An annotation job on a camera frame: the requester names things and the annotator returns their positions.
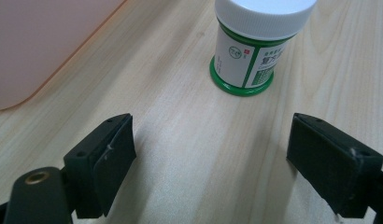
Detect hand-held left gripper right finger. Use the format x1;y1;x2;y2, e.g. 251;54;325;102
286;112;383;219

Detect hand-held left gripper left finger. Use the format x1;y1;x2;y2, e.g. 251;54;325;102
63;113;137;219

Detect green bottle with white cap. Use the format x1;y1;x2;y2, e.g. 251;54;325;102
208;0;319;97

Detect pink plastic container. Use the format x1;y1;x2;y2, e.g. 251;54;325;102
0;0;129;112

